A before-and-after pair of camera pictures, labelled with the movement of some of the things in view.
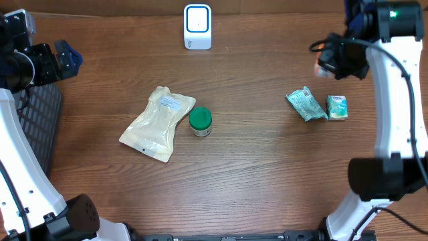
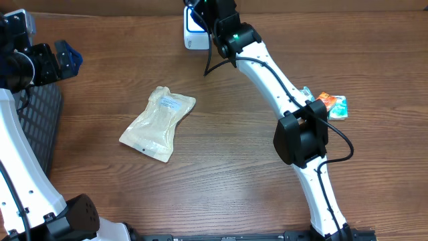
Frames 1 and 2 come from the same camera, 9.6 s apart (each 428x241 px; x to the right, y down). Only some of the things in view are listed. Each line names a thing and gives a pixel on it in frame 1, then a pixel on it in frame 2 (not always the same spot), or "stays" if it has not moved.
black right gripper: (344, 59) → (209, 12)
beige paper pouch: (150, 135) stays
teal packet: (337, 107) stays
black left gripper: (69, 59) stays
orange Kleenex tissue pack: (321, 70) → (329, 100)
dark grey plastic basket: (39, 109) stays
